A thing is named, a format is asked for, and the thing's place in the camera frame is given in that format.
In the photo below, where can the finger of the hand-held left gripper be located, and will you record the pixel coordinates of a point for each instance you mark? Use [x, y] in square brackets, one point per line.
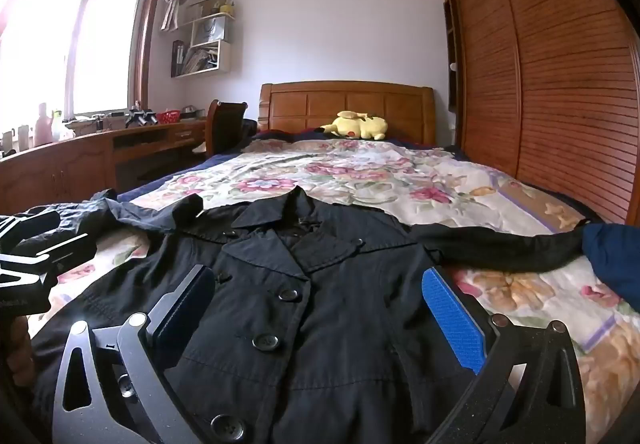
[35, 229]
[55, 255]

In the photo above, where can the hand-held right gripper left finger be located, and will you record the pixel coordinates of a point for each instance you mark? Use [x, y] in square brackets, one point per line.
[185, 309]

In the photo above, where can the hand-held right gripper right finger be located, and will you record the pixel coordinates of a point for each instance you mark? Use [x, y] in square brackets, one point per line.
[452, 319]

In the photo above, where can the black coat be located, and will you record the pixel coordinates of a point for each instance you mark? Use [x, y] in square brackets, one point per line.
[310, 339]

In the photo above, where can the person's left forearm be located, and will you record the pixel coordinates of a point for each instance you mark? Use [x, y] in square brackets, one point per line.
[22, 349]

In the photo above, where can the wooden desk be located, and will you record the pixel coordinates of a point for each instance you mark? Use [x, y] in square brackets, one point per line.
[65, 169]

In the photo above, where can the small white bottle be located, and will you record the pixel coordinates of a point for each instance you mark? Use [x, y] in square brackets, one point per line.
[23, 138]

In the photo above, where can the pink bottle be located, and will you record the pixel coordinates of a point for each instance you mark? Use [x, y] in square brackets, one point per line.
[43, 127]

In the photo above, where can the navy bed sheet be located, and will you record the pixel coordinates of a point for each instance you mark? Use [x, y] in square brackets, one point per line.
[165, 181]

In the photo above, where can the black mechanical device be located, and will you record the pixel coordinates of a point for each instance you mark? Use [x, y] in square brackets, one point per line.
[140, 118]

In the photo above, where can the floral blanket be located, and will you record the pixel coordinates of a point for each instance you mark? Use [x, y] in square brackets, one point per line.
[400, 174]

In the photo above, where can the blue cloth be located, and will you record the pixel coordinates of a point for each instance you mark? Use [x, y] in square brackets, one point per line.
[615, 264]

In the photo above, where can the red basket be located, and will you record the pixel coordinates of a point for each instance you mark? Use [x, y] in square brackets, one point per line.
[168, 117]

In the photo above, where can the window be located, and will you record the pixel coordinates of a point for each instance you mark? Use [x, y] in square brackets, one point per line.
[75, 49]

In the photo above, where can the wooden chair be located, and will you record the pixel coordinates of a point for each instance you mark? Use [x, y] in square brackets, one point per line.
[225, 124]

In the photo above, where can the grey container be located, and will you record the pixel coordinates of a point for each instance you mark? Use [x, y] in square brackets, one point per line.
[190, 112]

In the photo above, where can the yellow plush toy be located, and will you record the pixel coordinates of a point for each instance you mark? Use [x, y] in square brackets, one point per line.
[360, 126]

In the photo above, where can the black binder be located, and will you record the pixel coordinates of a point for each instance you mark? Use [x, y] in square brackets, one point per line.
[178, 58]

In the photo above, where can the wooden bed headboard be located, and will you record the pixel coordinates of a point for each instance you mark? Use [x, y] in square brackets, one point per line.
[325, 109]

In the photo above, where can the wooden slatted wardrobe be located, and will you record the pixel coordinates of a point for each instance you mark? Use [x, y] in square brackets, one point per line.
[550, 74]

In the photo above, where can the white paper bag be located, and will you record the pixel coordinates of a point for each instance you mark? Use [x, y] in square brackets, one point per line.
[210, 30]

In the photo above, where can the yellow green shelf item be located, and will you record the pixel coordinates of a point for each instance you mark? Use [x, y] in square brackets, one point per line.
[227, 7]

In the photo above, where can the white wall shelf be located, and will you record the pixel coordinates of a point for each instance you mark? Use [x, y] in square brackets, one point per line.
[225, 57]

